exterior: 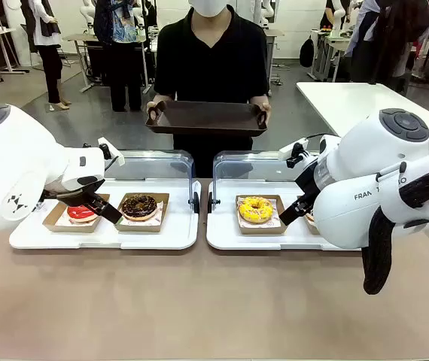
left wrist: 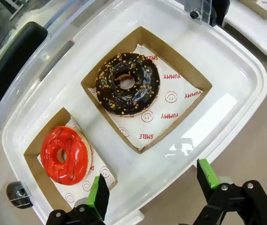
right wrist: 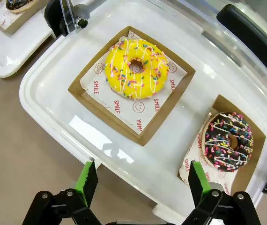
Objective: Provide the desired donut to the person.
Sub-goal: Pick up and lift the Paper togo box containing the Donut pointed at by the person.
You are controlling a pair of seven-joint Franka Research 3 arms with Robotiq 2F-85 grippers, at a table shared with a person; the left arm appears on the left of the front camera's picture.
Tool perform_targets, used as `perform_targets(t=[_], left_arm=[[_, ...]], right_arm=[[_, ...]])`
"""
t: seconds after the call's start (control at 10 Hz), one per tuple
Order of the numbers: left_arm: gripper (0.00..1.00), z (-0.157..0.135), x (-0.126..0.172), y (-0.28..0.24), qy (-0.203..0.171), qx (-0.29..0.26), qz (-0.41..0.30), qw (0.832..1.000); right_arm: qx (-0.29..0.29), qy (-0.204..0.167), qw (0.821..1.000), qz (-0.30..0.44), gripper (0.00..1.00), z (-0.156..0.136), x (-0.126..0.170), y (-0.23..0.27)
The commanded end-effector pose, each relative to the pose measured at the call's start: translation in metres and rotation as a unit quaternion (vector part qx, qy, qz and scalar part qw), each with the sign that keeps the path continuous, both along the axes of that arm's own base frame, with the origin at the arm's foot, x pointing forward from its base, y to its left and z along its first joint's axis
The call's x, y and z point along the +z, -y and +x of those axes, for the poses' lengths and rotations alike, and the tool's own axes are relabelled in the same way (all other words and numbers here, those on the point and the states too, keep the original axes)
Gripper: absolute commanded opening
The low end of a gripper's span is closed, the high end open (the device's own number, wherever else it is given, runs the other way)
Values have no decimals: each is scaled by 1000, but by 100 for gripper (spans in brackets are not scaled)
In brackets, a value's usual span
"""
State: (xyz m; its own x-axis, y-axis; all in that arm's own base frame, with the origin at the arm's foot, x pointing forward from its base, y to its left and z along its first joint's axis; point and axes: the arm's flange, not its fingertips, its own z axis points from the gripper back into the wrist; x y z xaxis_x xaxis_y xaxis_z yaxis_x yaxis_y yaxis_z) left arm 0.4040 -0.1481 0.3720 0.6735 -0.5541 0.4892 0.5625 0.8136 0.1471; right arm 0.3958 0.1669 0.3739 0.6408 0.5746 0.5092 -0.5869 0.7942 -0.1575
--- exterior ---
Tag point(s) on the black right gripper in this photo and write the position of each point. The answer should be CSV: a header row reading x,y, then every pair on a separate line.
x,y
306,178

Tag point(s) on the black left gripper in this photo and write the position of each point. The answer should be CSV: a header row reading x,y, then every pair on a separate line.
x,y
91,182

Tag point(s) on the pink white sprinkled donut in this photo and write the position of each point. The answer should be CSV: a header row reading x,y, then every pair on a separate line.
x,y
309,218

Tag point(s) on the white printed paper liner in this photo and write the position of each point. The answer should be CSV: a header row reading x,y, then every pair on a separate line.
x,y
64,222
274,222
159,220

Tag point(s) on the yellow glazed donut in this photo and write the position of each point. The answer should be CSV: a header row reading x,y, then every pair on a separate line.
x,y
246,212

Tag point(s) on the dark brown serving tray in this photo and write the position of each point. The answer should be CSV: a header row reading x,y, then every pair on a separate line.
x,y
207,116

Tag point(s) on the person's right forearm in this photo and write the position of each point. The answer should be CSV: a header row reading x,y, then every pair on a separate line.
x,y
163,97

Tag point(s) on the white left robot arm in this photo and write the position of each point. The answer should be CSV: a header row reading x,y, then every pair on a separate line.
x,y
11,158

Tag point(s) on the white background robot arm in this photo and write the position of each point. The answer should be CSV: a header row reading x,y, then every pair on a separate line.
x,y
339,22

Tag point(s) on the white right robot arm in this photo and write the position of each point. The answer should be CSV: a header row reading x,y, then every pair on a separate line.
x,y
350,210

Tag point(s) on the red glazed donut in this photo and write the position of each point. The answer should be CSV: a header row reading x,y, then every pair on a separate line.
x,y
79,215

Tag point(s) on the chocolate glazed donut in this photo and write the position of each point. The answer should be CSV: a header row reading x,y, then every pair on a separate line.
x,y
129,208

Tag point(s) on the person in blue patterned shirt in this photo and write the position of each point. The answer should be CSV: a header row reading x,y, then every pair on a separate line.
x,y
124,75

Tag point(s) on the person in black polo shirt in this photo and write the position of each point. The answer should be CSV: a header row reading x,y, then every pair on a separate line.
x,y
210,56

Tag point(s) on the person in dark coat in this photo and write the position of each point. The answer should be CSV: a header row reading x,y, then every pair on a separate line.
x,y
387,37

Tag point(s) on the person's left hand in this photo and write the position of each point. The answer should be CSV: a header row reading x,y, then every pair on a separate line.
x,y
268,113

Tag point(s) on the person's right hand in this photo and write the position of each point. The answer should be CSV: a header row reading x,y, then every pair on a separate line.
x,y
153,109

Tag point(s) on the white display tray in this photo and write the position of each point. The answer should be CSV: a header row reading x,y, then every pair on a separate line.
x,y
226,235
30,235

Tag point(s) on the clear plastic tray lid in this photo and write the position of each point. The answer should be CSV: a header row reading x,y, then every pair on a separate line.
x,y
154,165
252,167

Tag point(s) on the large white table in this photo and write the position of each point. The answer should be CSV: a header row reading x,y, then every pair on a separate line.
x,y
350,97

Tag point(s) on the woman in black vest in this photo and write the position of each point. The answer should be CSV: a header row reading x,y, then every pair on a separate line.
x,y
47,56

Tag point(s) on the black backpack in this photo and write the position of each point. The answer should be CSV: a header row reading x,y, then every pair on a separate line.
x,y
306,52

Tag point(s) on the white face mask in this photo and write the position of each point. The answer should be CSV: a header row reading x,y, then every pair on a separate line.
x,y
209,7

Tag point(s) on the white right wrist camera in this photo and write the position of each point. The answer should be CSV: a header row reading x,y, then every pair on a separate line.
x,y
293,148

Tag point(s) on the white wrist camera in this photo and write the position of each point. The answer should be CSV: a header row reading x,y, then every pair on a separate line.
x,y
116,155
293,148

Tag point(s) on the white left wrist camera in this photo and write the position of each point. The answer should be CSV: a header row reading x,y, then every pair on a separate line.
x,y
116,155

